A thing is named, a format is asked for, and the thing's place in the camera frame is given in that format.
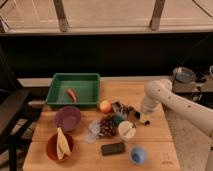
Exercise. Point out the silver metal bowl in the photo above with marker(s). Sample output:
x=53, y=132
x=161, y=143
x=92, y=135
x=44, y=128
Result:
x=184, y=75

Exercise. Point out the red bowl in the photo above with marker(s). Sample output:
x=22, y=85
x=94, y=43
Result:
x=51, y=148

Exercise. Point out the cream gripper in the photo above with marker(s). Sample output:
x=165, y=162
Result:
x=143, y=118

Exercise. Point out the green plastic tray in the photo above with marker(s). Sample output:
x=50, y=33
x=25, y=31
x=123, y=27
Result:
x=86, y=86

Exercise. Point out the red yellow apple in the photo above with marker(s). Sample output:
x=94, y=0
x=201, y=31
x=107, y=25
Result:
x=105, y=106

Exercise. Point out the blue cup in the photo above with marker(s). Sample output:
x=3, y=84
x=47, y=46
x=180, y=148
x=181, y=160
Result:
x=137, y=155

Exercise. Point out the clear crumpled plastic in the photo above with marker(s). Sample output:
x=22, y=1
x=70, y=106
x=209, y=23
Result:
x=93, y=132

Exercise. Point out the purple bowl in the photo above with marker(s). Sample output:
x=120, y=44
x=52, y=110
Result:
x=67, y=118

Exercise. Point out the orange carrot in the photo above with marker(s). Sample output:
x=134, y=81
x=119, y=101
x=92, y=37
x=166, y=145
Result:
x=72, y=95

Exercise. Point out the white round cup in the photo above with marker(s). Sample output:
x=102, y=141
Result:
x=126, y=130

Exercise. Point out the yellow banana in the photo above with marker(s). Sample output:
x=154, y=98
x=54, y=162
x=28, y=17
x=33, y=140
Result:
x=62, y=145

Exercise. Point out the brown pine cone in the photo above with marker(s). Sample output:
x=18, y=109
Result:
x=107, y=126

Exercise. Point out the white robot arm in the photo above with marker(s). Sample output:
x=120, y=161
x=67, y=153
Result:
x=160, y=91

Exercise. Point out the dark side chair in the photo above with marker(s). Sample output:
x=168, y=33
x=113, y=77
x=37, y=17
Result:
x=16, y=115

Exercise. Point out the teal round container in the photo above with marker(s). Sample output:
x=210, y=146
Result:
x=117, y=120

